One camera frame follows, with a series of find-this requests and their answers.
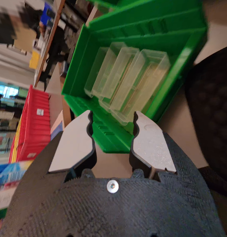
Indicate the pale desk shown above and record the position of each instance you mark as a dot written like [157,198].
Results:
[180,133]

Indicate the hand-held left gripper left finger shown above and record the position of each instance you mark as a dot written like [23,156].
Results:
[72,148]

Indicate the green plastic bin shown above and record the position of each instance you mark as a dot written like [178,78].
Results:
[83,64]

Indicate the blue white packet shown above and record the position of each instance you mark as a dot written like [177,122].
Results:
[11,174]

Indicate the yellow plastic bin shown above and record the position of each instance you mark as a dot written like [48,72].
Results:
[17,140]

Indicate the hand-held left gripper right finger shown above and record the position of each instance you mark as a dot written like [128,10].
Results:
[152,148]

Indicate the wood-edged side table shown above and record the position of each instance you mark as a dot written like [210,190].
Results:
[57,103]

